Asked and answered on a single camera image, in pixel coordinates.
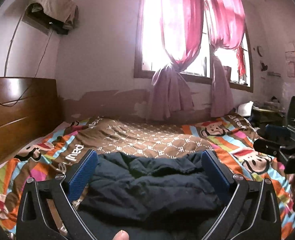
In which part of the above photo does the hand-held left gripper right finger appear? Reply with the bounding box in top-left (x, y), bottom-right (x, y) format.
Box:
top-left (200, 149), bottom-right (281, 240)

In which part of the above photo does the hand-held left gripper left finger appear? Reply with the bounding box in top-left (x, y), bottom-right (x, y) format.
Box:
top-left (17, 149), bottom-right (99, 240)

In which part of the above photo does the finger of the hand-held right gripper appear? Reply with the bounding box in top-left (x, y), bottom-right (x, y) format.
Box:
top-left (253, 138), bottom-right (295, 164)
top-left (264, 124), bottom-right (295, 143)

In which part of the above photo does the black padded jacket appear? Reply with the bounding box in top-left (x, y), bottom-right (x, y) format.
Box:
top-left (76, 151), bottom-right (232, 240)

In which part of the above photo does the person's left hand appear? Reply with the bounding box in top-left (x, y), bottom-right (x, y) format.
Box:
top-left (112, 230), bottom-right (129, 240)

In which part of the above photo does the cluttered desk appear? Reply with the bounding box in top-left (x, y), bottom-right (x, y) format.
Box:
top-left (251, 100), bottom-right (288, 130)

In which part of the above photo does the white bag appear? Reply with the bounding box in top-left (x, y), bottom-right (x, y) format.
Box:
top-left (238, 101), bottom-right (253, 117)

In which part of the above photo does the pink curtain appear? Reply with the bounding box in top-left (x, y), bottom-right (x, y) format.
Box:
top-left (142, 0), bottom-right (204, 120)
top-left (201, 0), bottom-right (245, 117)

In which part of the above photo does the printed brown blanket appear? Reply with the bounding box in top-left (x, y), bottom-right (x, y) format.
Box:
top-left (0, 115), bottom-right (295, 240)

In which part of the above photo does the red hanging cloth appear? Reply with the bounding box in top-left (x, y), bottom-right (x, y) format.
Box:
top-left (236, 46), bottom-right (247, 80)

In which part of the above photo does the wooden headboard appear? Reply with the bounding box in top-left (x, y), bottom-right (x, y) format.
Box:
top-left (0, 77), bottom-right (61, 173)

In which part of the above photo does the window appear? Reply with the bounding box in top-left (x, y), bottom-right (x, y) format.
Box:
top-left (134, 0), bottom-right (254, 93)

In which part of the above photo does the khaki cloth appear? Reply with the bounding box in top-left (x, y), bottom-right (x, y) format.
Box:
top-left (26, 0), bottom-right (79, 30)

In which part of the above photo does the black cable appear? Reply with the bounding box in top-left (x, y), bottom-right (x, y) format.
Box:
top-left (0, 29), bottom-right (53, 105)

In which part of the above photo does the white wall pipe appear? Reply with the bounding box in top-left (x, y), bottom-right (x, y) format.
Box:
top-left (4, 17), bottom-right (25, 77)

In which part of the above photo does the wall-mounted air conditioner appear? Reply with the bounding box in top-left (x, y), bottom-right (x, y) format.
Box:
top-left (22, 14), bottom-right (70, 35)

